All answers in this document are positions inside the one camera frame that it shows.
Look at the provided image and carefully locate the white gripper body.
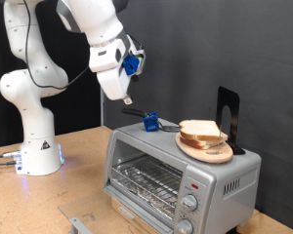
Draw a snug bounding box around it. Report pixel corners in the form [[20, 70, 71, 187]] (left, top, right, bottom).
[[97, 66, 136, 101]]

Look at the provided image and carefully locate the spatula with blue grip block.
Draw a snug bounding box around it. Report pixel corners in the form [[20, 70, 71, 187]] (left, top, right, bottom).
[[120, 107, 182, 133]]

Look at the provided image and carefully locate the glass oven door with handle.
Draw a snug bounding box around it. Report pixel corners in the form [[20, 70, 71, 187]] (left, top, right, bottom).
[[58, 184, 175, 234]]

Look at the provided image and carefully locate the silver oven knob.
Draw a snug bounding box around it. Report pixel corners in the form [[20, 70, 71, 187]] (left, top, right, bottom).
[[180, 193, 199, 213], [176, 217, 194, 234]]

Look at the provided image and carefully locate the silver toaster oven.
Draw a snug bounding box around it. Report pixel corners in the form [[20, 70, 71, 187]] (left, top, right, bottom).
[[102, 117, 262, 234]]

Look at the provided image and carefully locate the vertical metal pole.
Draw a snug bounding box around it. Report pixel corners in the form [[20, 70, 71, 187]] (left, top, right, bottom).
[[99, 88, 106, 127]]

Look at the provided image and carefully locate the round wooden board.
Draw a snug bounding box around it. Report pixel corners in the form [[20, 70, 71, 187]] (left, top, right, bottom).
[[175, 131, 234, 165]]

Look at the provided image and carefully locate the black metal bookend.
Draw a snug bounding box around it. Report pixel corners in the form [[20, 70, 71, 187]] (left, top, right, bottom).
[[215, 86, 247, 156]]

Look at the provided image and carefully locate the aluminium foil tray liner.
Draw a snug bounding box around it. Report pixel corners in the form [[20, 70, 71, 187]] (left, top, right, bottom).
[[115, 179, 176, 219]]

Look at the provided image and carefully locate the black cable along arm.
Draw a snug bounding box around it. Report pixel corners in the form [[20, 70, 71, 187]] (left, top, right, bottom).
[[22, 0, 91, 91]]

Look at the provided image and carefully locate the wire oven rack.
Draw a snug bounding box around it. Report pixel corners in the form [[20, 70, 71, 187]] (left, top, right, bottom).
[[110, 155, 184, 215]]

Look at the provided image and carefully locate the thin metal wire pin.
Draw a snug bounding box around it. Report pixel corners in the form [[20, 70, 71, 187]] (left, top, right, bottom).
[[206, 125, 225, 155]]

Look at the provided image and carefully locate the base cable with metal connector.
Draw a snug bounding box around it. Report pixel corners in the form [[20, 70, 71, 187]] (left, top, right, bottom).
[[0, 149, 22, 159]]

